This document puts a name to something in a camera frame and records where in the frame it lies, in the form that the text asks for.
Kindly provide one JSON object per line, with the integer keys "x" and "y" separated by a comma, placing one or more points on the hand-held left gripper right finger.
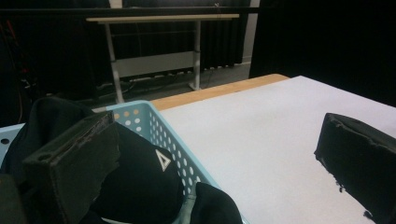
{"x": 361, "y": 155}

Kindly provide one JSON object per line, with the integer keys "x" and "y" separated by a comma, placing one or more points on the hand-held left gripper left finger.
{"x": 71, "y": 161}

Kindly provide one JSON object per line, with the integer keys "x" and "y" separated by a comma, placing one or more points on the black garment with triangle logo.
{"x": 143, "y": 186}

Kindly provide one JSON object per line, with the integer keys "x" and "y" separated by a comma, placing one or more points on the light blue perforated plastic basket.
{"x": 162, "y": 130}

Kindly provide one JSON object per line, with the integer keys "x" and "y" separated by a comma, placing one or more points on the white mat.
{"x": 264, "y": 146}

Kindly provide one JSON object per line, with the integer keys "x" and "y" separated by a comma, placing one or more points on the black curtain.
{"x": 323, "y": 40}

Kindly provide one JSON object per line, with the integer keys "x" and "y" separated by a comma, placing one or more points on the height-adjustable desk with white legs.
{"x": 155, "y": 62}

